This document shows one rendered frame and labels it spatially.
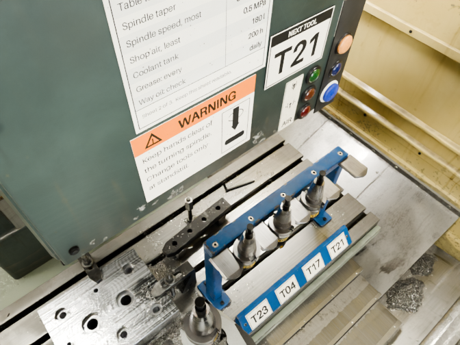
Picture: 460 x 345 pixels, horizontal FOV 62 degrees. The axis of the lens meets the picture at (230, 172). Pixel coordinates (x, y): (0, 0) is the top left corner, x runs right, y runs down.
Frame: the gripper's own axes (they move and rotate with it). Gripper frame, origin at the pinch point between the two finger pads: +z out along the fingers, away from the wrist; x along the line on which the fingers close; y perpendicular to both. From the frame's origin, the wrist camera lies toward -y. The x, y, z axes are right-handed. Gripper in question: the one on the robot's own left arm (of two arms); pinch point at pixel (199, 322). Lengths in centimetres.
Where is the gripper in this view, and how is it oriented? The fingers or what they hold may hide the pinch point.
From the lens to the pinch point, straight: 70.8
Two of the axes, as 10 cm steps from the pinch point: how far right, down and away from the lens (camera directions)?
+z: -6.4, -6.3, 4.4
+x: 7.7, -5.0, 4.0
